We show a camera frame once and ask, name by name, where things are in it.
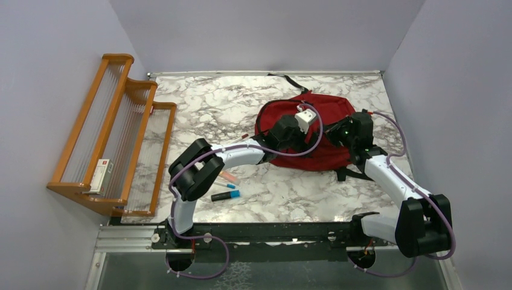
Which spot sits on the red backpack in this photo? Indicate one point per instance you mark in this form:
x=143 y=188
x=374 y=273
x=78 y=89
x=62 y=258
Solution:
x=326 y=157

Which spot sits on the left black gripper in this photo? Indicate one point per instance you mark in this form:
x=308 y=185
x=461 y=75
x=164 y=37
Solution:
x=302 y=146

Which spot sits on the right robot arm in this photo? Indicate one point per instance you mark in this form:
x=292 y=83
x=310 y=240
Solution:
x=423 y=225

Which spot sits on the red white pen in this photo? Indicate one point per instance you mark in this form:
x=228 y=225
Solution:
x=241 y=138

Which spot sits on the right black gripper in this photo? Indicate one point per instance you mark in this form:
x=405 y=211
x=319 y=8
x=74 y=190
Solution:
x=332 y=129

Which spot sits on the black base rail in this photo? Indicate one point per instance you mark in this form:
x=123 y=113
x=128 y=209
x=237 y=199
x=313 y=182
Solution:
x=264 y=242

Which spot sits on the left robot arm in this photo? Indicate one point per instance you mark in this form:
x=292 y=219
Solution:
x=193 y=173

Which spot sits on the black blue highlighter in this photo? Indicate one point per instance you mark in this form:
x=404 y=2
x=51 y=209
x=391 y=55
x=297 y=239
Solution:
x=225 y=195

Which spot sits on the yellow orange highlighter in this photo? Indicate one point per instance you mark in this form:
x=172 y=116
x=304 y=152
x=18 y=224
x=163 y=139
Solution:
x=229 y=177

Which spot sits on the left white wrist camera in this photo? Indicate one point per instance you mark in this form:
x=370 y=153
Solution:
x=305 y=118

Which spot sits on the white red box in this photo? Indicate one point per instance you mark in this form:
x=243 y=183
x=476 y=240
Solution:
x=101 y=177

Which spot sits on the blue white pen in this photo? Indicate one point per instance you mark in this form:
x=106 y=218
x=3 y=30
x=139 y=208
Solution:
x=230 y=186

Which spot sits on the wooden rack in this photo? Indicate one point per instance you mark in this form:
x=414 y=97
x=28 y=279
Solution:
x=119 y=120

